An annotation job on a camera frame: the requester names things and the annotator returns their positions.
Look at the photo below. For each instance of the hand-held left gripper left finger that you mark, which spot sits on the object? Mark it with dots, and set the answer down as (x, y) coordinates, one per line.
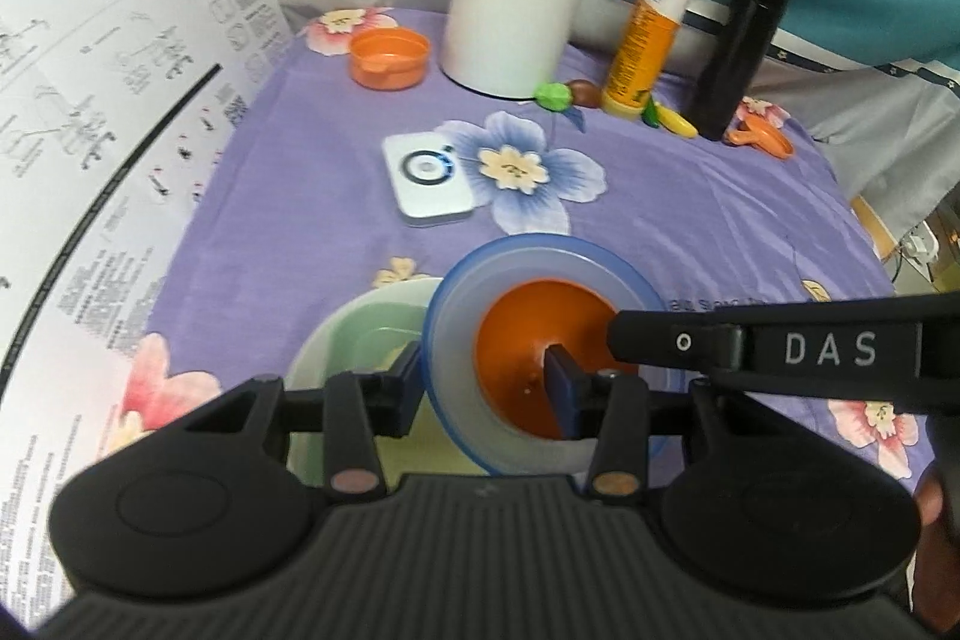
(409, 366)

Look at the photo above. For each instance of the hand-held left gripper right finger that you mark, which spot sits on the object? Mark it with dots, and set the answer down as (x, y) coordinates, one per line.
(561, 396)

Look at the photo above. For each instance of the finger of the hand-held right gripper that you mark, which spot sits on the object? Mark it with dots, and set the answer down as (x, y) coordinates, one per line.
(675, 340)

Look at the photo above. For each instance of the green square plate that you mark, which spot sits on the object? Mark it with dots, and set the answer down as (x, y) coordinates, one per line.
(375, 332)

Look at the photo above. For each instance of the clear plastic bowl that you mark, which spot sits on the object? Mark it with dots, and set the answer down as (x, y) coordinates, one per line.
(459, 340)

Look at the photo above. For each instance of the small orange bowl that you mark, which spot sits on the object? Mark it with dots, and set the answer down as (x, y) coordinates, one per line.
(525, 325)

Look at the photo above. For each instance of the white round plate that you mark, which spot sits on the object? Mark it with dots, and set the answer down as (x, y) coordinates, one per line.
(315, 355)

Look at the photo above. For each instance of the blue plastic bowl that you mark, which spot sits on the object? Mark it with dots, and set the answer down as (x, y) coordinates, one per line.
(541, 241)

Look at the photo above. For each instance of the person's right hand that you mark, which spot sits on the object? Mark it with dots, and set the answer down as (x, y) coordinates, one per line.
(930, 501)

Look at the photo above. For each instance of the purple floral tablecloth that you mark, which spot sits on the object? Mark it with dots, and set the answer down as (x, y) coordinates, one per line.
(675, 220)

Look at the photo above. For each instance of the white power adapter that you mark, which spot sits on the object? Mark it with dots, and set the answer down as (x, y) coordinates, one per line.
(921, 246)

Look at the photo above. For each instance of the white square device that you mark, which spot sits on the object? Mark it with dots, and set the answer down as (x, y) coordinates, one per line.
(429, 175)

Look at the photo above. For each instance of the yellow toy banana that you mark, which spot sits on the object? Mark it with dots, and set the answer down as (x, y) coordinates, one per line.
(669, 121)

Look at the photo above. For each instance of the brown toy fruit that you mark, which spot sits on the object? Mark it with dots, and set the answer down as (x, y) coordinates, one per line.
(586, 94)

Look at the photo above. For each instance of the green toy vegetable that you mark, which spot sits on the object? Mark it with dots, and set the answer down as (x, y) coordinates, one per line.
(553, 96)

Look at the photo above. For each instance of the black cylindrical bottle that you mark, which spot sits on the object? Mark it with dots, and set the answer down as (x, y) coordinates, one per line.
(739, 55)

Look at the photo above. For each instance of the yellow orange bottle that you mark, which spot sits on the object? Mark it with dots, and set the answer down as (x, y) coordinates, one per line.
(649, 40)

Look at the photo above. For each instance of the orange bowl with spout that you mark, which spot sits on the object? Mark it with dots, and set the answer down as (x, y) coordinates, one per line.
(390, 57)

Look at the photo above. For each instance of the large printed paper sheet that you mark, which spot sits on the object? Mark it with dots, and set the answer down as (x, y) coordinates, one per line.
(90, 123)

